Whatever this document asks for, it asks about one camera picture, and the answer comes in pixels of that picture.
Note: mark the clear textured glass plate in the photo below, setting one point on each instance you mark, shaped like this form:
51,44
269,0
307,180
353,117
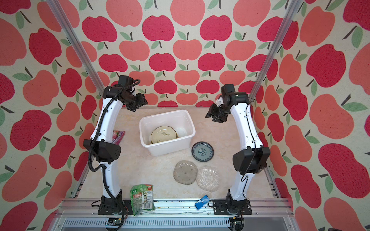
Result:
208,178

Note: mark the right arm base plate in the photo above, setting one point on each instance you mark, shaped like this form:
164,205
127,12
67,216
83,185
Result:
231,207

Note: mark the grey glass plate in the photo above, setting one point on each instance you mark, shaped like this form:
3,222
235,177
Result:
185,172

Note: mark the green snack packet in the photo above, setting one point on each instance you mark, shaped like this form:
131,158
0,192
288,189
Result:
142,198

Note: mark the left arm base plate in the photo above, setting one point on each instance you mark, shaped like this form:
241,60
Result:
109,208

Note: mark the purple snack packet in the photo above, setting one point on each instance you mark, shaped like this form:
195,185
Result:
117,136

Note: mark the cream plate with plant drawing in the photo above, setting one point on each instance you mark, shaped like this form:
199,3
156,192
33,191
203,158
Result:
162,134

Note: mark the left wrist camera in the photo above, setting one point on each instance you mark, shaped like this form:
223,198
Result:
125,81

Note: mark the blue small box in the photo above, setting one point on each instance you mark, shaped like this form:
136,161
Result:
202,202

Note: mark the right aluminium frame post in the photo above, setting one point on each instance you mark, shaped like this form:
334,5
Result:
276,44

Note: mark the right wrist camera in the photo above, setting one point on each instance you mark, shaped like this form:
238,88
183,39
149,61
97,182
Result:
227,89

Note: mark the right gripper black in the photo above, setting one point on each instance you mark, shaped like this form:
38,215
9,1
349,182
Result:
212,113

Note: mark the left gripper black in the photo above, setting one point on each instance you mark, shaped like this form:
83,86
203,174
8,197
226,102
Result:
143,101

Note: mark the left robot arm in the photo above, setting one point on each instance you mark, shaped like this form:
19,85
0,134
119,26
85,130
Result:
102,152

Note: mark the blue patterned small plate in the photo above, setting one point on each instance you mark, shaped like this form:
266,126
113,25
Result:
202,151

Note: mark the left aluminium frame post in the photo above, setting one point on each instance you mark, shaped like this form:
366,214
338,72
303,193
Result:
67,28

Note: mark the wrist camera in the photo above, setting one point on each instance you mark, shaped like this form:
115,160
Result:
227,89
125,81

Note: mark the white plastic bin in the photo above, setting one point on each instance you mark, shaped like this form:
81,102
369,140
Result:
179,120

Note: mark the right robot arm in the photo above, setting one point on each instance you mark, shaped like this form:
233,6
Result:
252,156

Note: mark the front aluminium rail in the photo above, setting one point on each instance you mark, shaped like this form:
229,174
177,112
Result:
180,214

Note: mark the aluminium frame post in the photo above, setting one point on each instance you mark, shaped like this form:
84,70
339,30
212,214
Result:
276,44
67,28

